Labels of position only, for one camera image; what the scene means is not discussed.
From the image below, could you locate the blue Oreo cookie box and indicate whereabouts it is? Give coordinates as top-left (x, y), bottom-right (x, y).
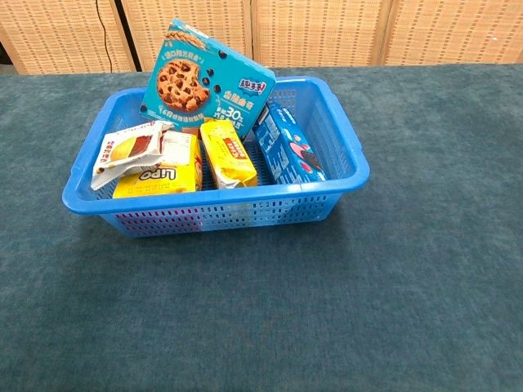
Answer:
top-left (252, 101), bottom-right (328, 187)

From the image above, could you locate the yellow cracker packet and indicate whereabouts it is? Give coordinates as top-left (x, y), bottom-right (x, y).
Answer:
top-left (199, 118), bottom-right (259, 190)

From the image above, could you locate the yellow Lipo biscuit bag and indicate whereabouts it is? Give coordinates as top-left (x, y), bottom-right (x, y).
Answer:
top-left (112, 130), bottom-right (204, 200)

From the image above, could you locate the teal chocolate chip cookie box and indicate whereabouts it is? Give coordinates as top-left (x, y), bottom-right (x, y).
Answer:
top-left (140, 16), bottom-right (277, 142)

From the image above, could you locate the white cake snack packet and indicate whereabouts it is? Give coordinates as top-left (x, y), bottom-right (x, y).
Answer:
top-left (90, 120), bottom-right (175, 192)

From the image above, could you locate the blue plastic perforated basket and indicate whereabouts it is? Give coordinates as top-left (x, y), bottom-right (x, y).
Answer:
top-left (61, 76), bottom-right (371, 239)

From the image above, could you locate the teal table cloth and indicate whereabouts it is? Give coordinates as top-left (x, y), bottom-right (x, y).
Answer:
top-left (0, 63), bottom-right (523, 392)

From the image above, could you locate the woven bamboo screen panel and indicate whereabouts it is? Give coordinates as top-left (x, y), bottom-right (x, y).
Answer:
top-left (120, 0), bottom-right (253, 73)
top-left (382, 0), bottom-right (523, 66)
top-left (251, 0), bottom-right (393, 69)
top-left (0, 0), bottom-right (136, 76)

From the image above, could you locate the black stand pole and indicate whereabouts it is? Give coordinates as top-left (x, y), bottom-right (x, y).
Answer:
top-left (113, 0), bottom-right (143, 73)

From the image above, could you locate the thin black cable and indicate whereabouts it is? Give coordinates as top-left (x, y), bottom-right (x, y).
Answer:
top-left (95, 0), bottom-right (114, 73)

